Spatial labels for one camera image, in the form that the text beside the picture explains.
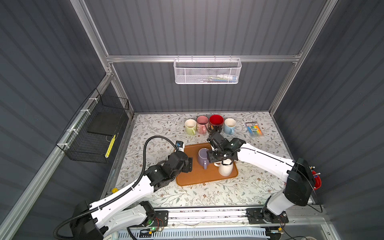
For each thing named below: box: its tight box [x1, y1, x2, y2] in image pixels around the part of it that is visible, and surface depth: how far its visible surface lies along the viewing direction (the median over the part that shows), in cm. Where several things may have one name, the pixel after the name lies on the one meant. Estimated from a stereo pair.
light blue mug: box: [224, 118, 237, 135], surface depth 103 cm
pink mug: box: [196, 115, 210, 135], surface depth 104 cm
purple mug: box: [198, 148, 210, 170], surface depth 88 cm
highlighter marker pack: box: [245, 121, 263, 137], surface depth 111 cm
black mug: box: [209, 114, 225, 134], surface depth 104 cm
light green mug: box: [184, 119, 197, 136], surface depth 103 cm
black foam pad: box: [87, 111, 124, 136], surface depth 77 cm
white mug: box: [213, 159, 234, 177], surface depth 86 cm
